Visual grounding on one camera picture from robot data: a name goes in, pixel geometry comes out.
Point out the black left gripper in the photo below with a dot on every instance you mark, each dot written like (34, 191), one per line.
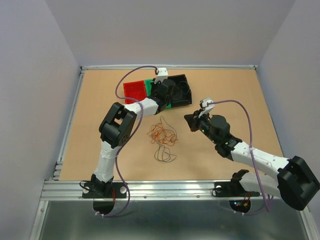
(154, 85)

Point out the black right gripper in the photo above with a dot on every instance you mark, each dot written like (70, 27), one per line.
(193, 119)

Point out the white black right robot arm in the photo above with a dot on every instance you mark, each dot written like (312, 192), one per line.
(290, 179)

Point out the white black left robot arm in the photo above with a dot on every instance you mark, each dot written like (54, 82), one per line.
(116, 127)

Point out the green plastic bin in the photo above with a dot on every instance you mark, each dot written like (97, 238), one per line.
(148, 88)

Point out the black plastic bin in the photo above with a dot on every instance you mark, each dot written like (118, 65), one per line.
(182, 94)

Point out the red plastic bin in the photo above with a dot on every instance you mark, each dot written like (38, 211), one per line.
(134, 90)

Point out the grey white left wrist camera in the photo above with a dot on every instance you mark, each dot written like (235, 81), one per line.
(161, 74)

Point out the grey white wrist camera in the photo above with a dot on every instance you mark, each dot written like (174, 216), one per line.
(206, 105)
(161, 74)

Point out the grey white right wrist camera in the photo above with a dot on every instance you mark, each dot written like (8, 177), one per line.
(206, 105)

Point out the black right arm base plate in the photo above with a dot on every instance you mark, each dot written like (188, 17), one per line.
(229, 189)

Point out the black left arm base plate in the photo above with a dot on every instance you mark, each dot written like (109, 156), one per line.
(105, 191)

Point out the aluminium table edge frame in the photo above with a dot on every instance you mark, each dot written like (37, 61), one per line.
(237, 90)

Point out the aluminium front mounting rail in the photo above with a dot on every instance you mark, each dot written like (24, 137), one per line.
(163, 190)

